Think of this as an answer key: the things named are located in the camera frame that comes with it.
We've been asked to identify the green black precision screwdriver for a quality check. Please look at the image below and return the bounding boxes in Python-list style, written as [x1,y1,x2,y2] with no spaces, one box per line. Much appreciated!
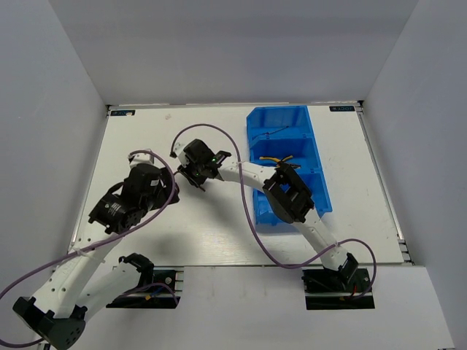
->
[253,125,289,139]

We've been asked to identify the yellow needle-nose pliers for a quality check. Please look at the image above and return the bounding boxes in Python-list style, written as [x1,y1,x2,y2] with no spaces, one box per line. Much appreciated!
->
[259,155,301,169]

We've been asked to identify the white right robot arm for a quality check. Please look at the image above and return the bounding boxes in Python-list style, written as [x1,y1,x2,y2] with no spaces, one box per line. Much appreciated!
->
[171,139,358,292]

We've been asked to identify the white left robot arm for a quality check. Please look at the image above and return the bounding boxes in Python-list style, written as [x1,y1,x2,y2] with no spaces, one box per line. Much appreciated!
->
[12,149,179,349]

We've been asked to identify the blue three-compartment plastic bin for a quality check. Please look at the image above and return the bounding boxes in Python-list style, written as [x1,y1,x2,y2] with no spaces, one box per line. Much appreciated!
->
[245,105,333,227]

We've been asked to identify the left corner label sticker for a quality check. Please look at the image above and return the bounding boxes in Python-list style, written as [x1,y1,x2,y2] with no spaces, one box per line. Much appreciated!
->
[110,110,136,116]

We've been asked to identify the corner label sticker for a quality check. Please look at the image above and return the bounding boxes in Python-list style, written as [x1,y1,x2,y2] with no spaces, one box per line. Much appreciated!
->
[329,105,355,112]
[110,110,136,116]

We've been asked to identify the right corner label sticker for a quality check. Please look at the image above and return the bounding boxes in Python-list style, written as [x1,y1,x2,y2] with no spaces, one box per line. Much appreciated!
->
[329,105,355,112]

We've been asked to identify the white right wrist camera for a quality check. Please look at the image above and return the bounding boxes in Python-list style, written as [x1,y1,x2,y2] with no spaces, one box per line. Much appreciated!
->
[170,142,186,159]

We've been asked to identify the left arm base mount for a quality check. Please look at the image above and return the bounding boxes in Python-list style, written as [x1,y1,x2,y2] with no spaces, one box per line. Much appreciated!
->
[106,268,184,310]

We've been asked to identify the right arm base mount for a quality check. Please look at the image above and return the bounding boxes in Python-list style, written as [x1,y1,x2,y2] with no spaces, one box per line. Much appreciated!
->
[301,268,375,311]

